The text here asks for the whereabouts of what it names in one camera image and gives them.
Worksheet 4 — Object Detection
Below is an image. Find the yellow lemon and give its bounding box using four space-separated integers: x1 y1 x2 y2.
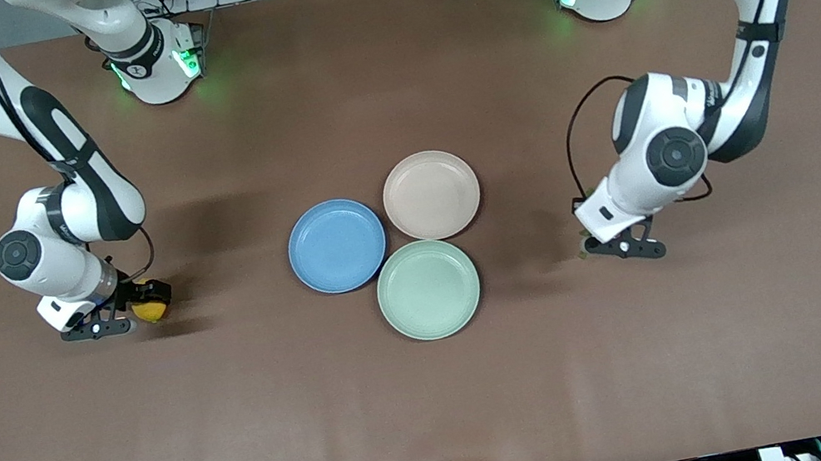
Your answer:
127 275 174 327

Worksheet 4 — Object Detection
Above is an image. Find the blue plate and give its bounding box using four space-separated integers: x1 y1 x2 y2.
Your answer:
280 191 394 301

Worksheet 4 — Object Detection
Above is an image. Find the pale green plate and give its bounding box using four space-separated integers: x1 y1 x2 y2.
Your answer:
368 232 489 349

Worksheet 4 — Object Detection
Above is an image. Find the beige plate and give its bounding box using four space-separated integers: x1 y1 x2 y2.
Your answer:
375 143 488 249

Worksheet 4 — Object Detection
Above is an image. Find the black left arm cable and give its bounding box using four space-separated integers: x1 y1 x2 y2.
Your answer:
539 0 821 223

